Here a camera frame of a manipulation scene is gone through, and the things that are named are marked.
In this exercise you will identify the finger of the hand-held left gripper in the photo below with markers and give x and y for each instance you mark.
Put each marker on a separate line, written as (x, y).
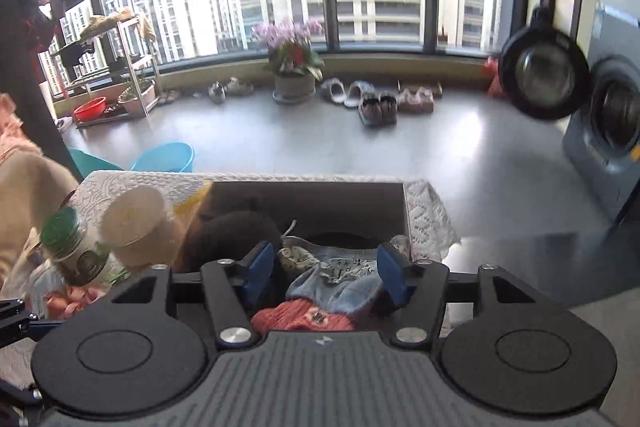
(17, 394)
(15, 322)

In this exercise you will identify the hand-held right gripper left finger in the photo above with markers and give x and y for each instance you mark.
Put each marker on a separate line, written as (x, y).
(260, 272)

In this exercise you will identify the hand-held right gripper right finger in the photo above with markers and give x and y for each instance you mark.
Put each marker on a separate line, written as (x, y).
(392, 274)

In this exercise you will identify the black mesh hat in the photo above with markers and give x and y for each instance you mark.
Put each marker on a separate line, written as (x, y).
(230, 232)

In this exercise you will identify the red knitted hat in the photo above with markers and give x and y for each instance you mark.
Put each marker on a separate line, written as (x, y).
(295, 314)

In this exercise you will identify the blue knitted garment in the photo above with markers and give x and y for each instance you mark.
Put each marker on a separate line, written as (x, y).
(335, 287)

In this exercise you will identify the pink cardboard box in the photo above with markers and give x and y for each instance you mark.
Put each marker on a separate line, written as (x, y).
(350, 207)

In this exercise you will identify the yellow knitted sock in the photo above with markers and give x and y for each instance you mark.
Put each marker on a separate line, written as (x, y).
(192, 207)

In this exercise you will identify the clear snack packet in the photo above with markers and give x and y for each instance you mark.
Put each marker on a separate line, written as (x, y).
(65, 302)

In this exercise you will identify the white lace tablecloth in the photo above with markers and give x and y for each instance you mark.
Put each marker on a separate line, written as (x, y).
(430, 217)

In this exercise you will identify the green lidded glass jar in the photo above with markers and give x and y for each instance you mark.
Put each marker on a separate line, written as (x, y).
(62, 232)

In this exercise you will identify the white lidded plastic jar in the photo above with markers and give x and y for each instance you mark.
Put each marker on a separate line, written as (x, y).
(135, 222)

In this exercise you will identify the blue plastic basin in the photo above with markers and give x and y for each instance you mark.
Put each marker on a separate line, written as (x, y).
(165, 157)

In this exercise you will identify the brown sneaker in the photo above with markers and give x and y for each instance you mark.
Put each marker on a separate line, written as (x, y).
(369, 111)
(388, 108)

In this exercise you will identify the pink fluffy slipper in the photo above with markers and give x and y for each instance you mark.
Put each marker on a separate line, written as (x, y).
(425, 102)
(407, 103)

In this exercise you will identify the teal plastic basin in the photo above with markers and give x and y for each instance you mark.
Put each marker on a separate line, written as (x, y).
(92, 164)

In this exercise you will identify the white sneaker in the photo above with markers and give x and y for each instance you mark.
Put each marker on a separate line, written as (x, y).
(216, 93)
(239, 87)

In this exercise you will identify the grey slipper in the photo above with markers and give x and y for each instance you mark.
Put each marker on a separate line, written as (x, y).
(357, 92)
(332, 91)

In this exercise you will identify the potted pink orchid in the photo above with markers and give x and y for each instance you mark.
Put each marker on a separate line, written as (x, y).
(295, 87)

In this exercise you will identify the pink clothes pile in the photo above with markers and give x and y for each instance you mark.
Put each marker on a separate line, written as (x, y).
(10, 132)

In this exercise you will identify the beige sandal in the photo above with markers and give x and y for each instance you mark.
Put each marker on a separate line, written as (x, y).
(164, 98)
(175, 96)

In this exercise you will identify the beige planter pot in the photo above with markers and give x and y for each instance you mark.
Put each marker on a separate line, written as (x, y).
(137, 102)

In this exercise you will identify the red plastic bag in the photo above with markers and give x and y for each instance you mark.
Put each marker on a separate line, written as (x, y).
(494, 79)

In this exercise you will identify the red plastic basin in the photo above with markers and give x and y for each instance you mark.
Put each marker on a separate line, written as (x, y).
(90, 109)

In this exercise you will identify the grey washing machine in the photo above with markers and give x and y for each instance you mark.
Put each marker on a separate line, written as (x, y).
(600, 172)

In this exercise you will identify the metal shelf rack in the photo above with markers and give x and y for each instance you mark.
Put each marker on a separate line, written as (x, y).
(131, 62)

